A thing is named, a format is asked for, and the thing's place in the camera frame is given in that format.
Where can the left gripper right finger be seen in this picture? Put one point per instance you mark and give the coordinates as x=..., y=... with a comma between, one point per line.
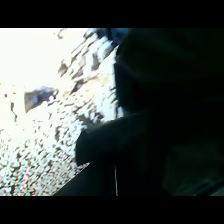
x=136, y=183

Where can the black garment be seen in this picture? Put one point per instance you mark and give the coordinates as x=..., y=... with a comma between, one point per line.
x=166, y=83

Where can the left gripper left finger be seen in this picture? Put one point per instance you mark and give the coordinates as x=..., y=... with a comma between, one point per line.
x=96, y=181

